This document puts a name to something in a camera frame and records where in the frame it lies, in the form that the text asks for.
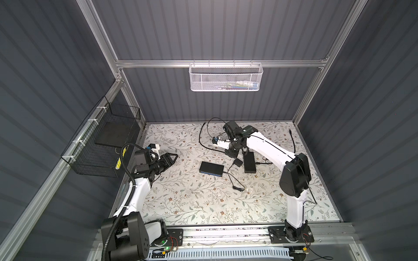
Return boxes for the black power adapter with cable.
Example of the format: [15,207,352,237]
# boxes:
[223,158,246,192]

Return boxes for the long black power brick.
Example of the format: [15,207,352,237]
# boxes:
[243,152,256,174]

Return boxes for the long black cable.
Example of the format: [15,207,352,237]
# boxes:
[198,122,297,165]

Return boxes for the black network switch box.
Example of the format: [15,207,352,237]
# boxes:
[199,162,224,177]

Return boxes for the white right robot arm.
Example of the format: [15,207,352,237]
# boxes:
[212,121,312,242]

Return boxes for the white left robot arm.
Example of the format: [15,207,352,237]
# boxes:
[101,143,178,261]

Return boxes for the yellow striped tool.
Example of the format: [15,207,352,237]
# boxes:
[115,159,121,170]

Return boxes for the items in white basket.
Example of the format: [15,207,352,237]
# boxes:
[215,80,259,91]

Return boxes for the black foam pad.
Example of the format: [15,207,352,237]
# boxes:
[94,122,131,148]

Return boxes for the white wire mesh basket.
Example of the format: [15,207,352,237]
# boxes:
[188,63,263,92]

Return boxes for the black wire wall basket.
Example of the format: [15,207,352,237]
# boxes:
[62,98,142,178]

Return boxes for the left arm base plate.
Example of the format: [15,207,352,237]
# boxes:
[151,228,184,248]

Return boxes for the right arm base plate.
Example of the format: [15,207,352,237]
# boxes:
[267,224,315,244]

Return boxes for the white slotted cable duct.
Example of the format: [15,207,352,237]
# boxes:
[146,247,294,261]

